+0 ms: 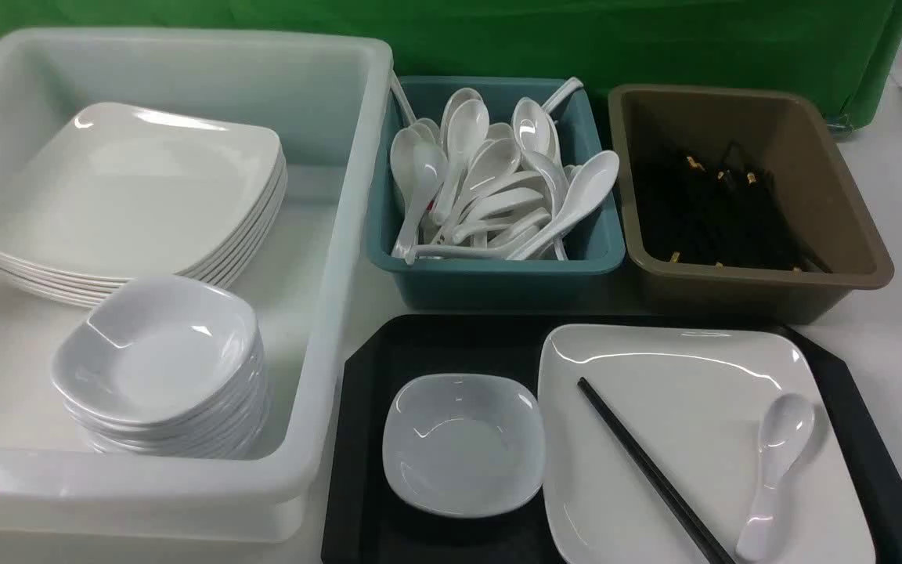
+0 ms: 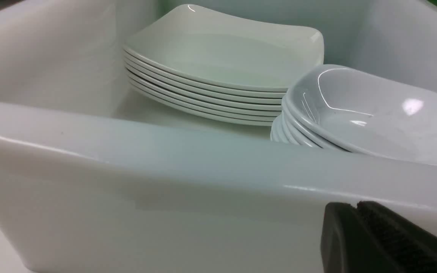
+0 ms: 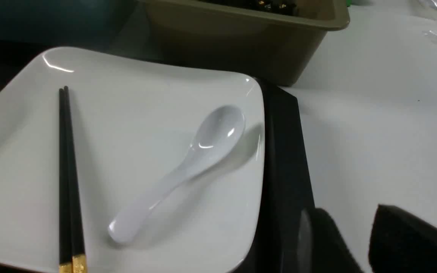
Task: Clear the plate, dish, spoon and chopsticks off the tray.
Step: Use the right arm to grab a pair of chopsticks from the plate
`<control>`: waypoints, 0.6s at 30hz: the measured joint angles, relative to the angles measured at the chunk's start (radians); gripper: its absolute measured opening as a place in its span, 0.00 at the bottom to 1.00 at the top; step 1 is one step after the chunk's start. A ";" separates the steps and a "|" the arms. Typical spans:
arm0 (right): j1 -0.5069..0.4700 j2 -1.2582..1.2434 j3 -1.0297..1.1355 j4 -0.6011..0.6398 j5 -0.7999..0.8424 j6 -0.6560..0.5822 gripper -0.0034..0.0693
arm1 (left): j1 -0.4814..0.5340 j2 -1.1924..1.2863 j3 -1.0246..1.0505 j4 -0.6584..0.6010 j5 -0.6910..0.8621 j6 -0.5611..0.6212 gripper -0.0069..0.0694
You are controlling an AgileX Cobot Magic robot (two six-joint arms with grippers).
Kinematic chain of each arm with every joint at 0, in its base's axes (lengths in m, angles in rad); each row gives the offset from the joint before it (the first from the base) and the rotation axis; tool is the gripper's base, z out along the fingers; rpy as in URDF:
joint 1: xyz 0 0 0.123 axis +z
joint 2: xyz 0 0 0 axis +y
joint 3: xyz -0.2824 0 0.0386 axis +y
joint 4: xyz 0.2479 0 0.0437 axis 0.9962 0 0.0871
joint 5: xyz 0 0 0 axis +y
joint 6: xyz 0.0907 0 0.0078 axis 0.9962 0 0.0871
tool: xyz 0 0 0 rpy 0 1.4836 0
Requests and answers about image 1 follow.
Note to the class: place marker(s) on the small white square bowl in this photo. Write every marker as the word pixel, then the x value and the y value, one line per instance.
pixel 464 446

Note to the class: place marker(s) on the white square rice plate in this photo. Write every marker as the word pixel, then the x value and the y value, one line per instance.
pixel 693 399

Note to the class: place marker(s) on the white ceramic soup spoon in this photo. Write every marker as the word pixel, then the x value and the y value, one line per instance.
pixel 785 430

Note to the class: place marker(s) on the black chopstick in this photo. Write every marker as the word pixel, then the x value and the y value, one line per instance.
pixel 696 529

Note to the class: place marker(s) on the white spoon left upright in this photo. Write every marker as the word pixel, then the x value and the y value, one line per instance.
pixel 429 171

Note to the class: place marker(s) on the white spoon centre tall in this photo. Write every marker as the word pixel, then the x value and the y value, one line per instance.
pixel 467 128

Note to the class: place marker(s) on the white spoon top right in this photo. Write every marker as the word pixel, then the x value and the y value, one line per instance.
pixel 531 126

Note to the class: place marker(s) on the black plastic serving tray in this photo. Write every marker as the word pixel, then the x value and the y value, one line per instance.
pixel 367 523

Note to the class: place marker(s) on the pile of black chopsticks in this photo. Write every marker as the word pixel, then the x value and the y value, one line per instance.
pixel 721 213

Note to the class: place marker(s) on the stack of small white bowls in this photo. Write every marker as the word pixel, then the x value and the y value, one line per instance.
pixel 167 367

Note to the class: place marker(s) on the brown plastic chopstick bin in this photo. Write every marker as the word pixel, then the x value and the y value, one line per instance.
pixel 815 188

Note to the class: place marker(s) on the stack of white square plates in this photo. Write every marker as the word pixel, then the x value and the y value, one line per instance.
pixel 122 192

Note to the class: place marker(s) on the green cloth backdrop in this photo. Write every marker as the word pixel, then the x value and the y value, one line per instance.
pixel 837 54

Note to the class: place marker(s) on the large white plastic tub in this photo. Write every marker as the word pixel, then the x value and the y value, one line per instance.
pixel 327 97

